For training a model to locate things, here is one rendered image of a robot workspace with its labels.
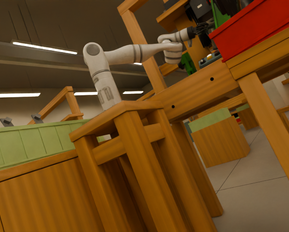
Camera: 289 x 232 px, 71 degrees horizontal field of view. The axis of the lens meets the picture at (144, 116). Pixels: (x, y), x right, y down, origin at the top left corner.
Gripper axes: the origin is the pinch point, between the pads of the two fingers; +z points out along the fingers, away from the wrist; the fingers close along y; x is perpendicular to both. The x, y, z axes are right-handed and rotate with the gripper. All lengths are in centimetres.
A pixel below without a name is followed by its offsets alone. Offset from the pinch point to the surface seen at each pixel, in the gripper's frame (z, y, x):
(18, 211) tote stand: -62, -116, -12
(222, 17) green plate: 7.2, -7.9, -5.4
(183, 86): -14, -50, 2
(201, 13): -6.6, 23.6, -0.4
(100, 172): -45, -95, 1
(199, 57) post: -15.6, 12.0, 25.8
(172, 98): -21, -53, 5
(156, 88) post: -54, 2, 36
